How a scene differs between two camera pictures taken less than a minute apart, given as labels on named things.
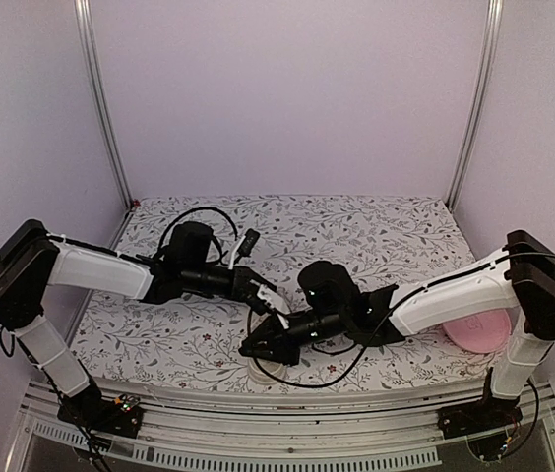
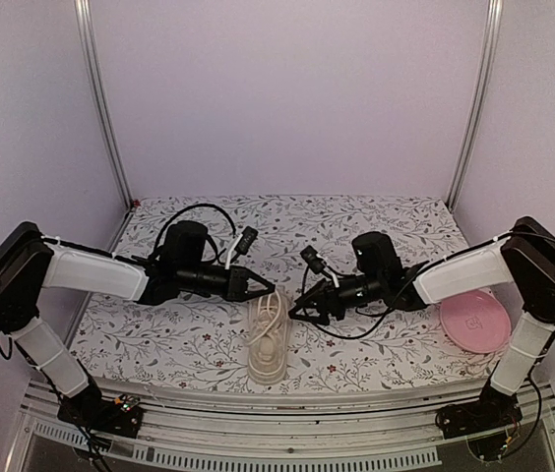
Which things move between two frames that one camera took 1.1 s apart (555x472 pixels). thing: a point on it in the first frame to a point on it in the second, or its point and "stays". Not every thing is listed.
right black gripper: (268, 333) to (330, 304)
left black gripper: (240, 285) stays
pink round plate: (480, 332) stays
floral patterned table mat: (392, 240) stays
